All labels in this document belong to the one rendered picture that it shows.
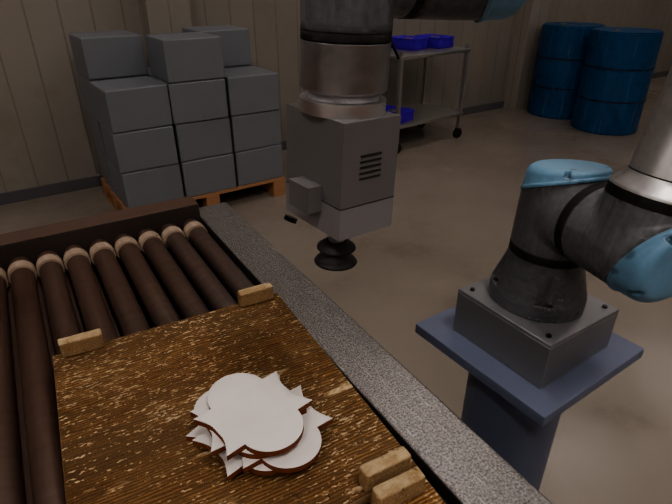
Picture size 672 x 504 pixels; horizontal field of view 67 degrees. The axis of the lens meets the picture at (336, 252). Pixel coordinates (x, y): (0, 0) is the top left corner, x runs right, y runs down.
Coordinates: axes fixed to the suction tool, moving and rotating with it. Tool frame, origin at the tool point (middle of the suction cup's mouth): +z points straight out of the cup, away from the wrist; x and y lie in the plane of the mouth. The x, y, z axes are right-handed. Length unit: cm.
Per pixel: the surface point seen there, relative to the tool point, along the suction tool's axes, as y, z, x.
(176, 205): -73, 22, 11
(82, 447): -15.0, 24.2, -24.5
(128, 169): -270, 79, 57
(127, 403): -18.8, 24.0, -18.1
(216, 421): -5.1, 19.3, -12.0
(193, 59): -268, 19, 103
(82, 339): -32.4, 21.7, -19.6
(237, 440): -1.3, 19.2, -11.4
